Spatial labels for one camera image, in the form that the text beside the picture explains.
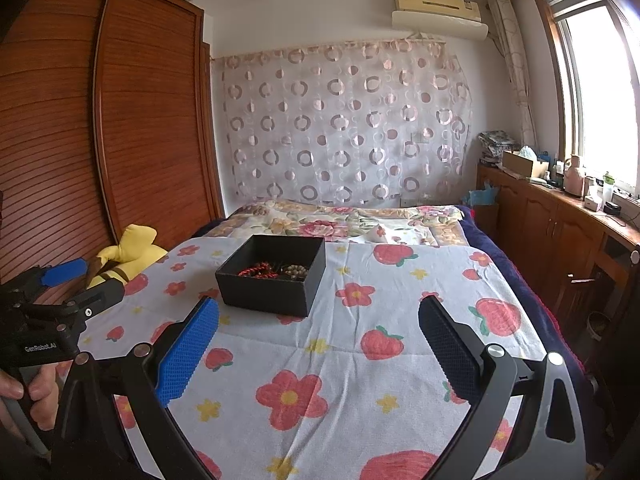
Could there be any open cardboard box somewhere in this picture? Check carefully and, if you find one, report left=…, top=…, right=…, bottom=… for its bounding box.
left=501, top=150, right=551, bottom=180

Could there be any person's left hand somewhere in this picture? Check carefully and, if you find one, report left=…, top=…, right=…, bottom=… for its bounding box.
left=0, top=362, right=60, bottom=443

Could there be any wooden sideboard cabinet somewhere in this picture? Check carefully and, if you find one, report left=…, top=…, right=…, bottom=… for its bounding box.
left=475, top=160, right=640, bottom=341

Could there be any strawberry flower printed blanket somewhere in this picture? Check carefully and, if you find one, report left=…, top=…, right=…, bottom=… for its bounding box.
left=55, top=237, right=586, bottom=480

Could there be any small trash bin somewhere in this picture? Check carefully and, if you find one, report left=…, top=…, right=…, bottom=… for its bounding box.
left=586, top=311, right=612, bottom=343

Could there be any yellow plush toy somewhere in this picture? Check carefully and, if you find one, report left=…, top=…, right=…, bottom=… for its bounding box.
left=85, top=224, right=169, bottom=288

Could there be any pink thermos jug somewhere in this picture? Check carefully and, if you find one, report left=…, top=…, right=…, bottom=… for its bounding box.
left=562, top=155, right=587, bottom=197

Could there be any stack of folded cloth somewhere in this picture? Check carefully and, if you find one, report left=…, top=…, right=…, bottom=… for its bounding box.
left=477, top=131, right=519, bottom=165

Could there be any wooden chair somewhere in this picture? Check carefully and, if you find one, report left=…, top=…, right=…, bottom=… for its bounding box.
left=550, top=250, right=628, bottom=361

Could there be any blue gift bag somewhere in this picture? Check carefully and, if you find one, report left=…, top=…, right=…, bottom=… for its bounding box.
left=467, top=186, right=500, bottom=233

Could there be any floral quilt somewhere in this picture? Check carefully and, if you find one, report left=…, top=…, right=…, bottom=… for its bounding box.
left=205, top=199, right=468, bottom=248

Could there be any dark blue blanket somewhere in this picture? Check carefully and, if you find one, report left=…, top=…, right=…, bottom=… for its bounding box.
left=457, top=205, right=591, bottom=376

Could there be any sheer window curtain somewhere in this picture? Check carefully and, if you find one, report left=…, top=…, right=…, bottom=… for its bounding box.
left=487, top=0, right=539, bottom=152

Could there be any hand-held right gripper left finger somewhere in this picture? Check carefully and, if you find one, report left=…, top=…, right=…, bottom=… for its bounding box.
left=50, top=296, right=222, bottom=480

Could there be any wooden wardrobe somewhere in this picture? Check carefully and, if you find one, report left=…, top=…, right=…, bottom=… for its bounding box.
left=0, top=0, right=224, bottom=286

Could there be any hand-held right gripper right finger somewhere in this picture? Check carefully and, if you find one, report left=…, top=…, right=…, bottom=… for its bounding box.
left=417, top=295, right=587, bottom=480

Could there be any wall air conditioner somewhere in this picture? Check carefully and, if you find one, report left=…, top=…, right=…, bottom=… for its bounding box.
left=391, top=0, right=490, bottom=42

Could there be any red beaded bracelet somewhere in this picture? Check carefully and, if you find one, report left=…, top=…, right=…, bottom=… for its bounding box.
left=237, top=259, right=281, bottom=279

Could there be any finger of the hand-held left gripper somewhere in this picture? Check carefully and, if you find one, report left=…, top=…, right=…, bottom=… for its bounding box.
left=10, top=258, right=89, bottom=292
left=30, top=280, right=126, bottom=332

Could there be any circle pattern wall curtain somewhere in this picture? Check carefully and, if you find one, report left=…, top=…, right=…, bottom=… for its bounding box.
left=212, top=40, right=473, bottom=208

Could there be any black cardboard box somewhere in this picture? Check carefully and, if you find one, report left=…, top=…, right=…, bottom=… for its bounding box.
left=215, top=234, right=327, bottom=318

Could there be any window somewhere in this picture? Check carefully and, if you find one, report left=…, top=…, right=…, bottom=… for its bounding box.
left=532, top=0, right=640, bottom=197

